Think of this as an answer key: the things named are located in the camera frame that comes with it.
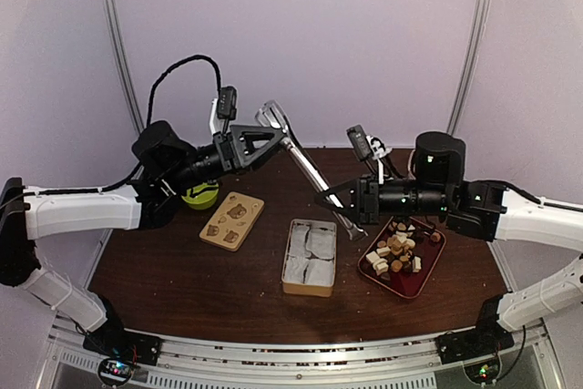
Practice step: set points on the front aluminium rail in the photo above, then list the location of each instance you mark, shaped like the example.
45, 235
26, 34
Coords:
409, 362

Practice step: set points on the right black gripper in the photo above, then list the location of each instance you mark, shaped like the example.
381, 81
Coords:
360, 199

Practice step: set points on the red rectangular tray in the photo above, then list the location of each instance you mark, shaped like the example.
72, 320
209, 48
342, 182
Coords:
407, 240

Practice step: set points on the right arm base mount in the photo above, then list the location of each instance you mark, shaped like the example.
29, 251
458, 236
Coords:
469, 344

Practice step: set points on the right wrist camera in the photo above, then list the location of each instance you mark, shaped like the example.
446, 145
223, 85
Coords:
372, 152

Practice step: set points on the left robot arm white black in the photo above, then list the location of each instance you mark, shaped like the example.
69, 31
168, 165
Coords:
170, 167

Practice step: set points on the tan tin box with paper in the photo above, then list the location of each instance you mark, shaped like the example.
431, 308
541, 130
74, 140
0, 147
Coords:
309, 263

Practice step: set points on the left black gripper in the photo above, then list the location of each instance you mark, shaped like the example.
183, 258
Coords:
236, 149

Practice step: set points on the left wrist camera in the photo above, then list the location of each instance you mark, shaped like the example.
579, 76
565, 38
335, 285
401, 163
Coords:
223, 110

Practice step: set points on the left aluminium frame post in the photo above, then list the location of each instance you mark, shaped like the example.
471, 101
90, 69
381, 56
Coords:
122, 65

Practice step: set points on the tan bear tin lid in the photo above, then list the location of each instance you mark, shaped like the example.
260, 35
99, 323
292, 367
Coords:
232, 221

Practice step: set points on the metal tongs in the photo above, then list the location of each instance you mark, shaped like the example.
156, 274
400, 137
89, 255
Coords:
271, 114

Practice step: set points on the right aluminium frame post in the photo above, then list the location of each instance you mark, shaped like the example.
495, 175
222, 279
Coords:
476, 34

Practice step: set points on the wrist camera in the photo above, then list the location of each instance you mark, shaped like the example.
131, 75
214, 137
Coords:
372, 152
223, 110

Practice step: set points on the lime green plastic bowl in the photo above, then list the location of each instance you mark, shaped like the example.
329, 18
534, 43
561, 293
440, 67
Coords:
203, 196

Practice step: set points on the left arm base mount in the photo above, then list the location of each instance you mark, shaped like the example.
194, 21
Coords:
123, 345

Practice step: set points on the aluminium frame post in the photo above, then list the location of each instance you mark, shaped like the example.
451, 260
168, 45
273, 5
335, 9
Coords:
476, 34
122, 65

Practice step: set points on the white chocolate block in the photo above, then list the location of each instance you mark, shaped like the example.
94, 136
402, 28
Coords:
372, 257

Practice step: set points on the round brown chocolate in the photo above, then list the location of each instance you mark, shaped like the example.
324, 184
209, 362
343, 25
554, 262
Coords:
397, 265

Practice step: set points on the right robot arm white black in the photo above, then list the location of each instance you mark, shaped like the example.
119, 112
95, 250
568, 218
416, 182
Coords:
487, 210

